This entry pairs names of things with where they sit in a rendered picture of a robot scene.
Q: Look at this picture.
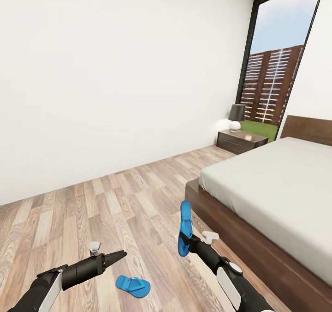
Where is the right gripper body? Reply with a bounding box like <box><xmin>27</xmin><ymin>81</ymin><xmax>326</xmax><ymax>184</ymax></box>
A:
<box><xmin>188</xmin><ymin>238</ymin><xmax>216</xmax><ymax>263</ymax></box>

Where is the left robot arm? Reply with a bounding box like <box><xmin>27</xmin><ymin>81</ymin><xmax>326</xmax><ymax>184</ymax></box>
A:
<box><xmin>7</xmin><ymin>241</ymin><xmax>127</xmax><ymax>312</ymax></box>

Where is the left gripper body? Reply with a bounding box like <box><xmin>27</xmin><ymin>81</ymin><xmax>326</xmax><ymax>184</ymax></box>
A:
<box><xmin>76</xmin><ymin>253</ymin><xmax>104</xmax><ymax>284</ymax></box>

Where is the sandal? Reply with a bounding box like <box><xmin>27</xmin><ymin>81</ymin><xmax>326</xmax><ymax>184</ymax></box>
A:
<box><xmin>116</xmin><ymin>276</ymin><xmax>151</xmax><ymax>299</ymax></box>
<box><xmin>178</xmin><ymin>200</ymin><xmax>193</xmax><ymax>257</ymax></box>

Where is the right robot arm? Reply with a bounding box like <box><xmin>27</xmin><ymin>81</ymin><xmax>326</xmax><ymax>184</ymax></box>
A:
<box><xmin>179</xmin><ymin>231</ymin><xmax>275</xmax><ymax>312</ymax></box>

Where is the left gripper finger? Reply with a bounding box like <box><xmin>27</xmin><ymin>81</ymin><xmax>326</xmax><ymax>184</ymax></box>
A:
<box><xmin>102</xmin><ymin>250</ymin><xmax>124</xmax><ymax>259</ymax></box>
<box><xmin>102</xmin><ymin>252</ymin><xmax>127</xmax><ymax>271</ymax></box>

